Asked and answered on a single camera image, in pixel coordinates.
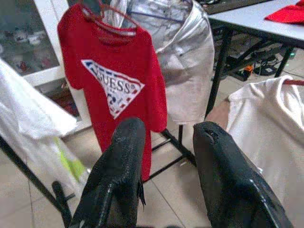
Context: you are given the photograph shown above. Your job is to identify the red plastic hanger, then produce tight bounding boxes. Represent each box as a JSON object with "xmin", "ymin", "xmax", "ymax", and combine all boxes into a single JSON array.
[
  {"xmin": 282, "ymin": 79, "xmax": 304, "ymax": 87},
  {"xmin": 80, "ymin": 0, "xmax": 140, "ymax": 30}
]

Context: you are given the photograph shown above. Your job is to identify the white T-shirt with green print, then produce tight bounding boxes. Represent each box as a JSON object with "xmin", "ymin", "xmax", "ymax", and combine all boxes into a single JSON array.
[{"xmin": 0, "ymin": 58, "xmax": 87, "ymax": 190}]

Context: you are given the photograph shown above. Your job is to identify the grey table with black legs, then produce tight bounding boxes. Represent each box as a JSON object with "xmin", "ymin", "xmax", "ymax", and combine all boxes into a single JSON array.
[{"xmin": 204, "ymin": 0, "xmax": 304, "ymax": 119}]

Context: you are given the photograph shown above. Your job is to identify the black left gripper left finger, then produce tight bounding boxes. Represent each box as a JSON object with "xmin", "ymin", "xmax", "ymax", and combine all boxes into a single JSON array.
[{"xmin": 68, "ymin": 118, "xmax": 147, "ymax": 228}]

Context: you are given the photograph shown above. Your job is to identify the white glass door cabinet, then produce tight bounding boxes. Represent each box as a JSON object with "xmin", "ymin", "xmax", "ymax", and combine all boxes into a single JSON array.
[{"xmin": 0, "ymin": 0, "xmax": 83, "ymax": 125}]

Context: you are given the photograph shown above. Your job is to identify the light grey jacket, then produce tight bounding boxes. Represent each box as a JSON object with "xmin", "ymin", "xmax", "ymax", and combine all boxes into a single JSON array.
[{"xmin": 108, "ymin": 0, "xmax": 216, "ymax": 125}]

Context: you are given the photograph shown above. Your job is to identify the blue hanger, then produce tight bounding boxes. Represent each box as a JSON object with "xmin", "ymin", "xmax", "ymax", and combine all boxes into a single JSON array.
[{"xmin": 129, "ymin": 9, "xmax": 188, "ymax": 24}]

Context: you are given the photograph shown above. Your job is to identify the black clothes rack chrome rail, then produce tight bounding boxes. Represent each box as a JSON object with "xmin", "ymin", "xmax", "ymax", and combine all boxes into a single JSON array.
[{"xmin": 0, "ymin": 127, "xmax": 198, "ymax": 228}]

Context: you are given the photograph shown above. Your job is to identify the red cloth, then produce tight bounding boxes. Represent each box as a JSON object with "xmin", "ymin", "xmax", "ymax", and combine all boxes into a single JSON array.
[{"xmin": 264, "ymin": 0, "xmax": 304, "ymax": 25}]

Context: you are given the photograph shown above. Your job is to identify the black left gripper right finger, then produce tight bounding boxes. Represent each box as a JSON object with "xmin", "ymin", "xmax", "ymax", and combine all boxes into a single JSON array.
[{"xmin": 192, "ymin": 121, "xmax": 294, "ymax": 228}]

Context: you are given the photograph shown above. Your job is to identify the plain white T-shirt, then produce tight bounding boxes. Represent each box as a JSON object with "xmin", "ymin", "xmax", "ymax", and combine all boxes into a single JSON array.
[{"xmin": 227, "ymin": 75, "xmax": 304, "ymax": 216}]

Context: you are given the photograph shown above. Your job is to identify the red Guess T-shirt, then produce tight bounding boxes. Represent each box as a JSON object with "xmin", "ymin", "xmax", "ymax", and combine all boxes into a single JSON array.
[{"xmin": 57, "ymin": 2, "xmax": 168, "ymax": 182}]

